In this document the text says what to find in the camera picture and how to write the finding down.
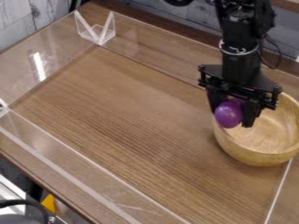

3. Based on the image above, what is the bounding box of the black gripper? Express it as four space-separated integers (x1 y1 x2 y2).
198 43 282 128

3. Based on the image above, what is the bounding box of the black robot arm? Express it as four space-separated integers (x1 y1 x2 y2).
198 0 282 129

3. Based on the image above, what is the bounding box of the black cable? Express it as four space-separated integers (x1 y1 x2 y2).
0 199 43 224

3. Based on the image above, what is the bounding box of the light wooden bowl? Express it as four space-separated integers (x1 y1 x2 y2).
212 93 299 167

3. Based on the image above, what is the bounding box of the purple toy eggplant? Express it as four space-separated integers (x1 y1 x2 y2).
215 98 244 129

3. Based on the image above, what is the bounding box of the yellow black device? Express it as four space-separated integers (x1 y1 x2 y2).
40 193 68 224

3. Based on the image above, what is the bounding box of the clear acrylic barrier wall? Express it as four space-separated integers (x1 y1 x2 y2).
0 10 299 224

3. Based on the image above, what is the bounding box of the clear acrylic corner bracket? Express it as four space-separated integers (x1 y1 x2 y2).
74 10 116 46

